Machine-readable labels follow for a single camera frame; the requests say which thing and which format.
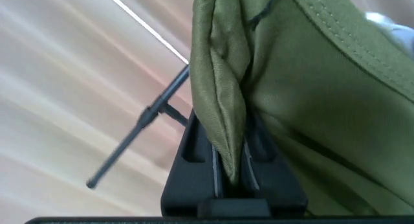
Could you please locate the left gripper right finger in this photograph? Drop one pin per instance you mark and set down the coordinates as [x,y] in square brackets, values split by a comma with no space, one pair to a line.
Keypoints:
[278,185]

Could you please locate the green garment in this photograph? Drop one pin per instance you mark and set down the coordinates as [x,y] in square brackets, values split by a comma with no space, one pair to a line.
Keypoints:
[323,88]

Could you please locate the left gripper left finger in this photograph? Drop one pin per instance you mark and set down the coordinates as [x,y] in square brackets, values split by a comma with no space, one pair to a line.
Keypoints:
[191,182]

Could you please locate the black clothes rack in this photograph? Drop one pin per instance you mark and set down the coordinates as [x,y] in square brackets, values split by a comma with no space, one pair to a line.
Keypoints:
[152,110]

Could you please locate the beige curtain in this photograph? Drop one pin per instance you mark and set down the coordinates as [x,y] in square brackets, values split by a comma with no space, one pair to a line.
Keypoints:
[64,88]

